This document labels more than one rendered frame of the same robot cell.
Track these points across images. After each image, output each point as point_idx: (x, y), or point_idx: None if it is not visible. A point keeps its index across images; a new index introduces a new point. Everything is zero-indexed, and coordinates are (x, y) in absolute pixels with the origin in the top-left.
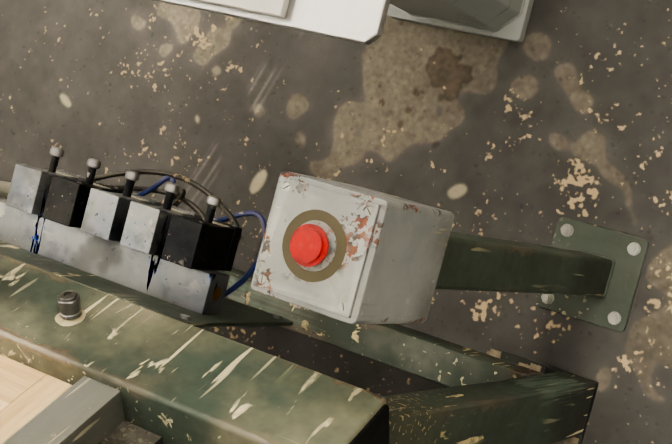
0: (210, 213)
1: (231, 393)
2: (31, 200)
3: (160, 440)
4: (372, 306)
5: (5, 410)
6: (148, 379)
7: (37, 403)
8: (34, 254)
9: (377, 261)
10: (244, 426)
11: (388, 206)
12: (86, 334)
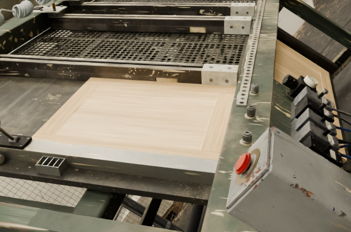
0: (328, 147)
1: None
2: (297, 101)
3: None
4: (246, 216)
5: (196, 151)
6: (221, 177)
7: (204, 157)
8: (289, 122)
9: (254, 196)
10: (208, 218)
11: (270, 173)
12: (238, 150)
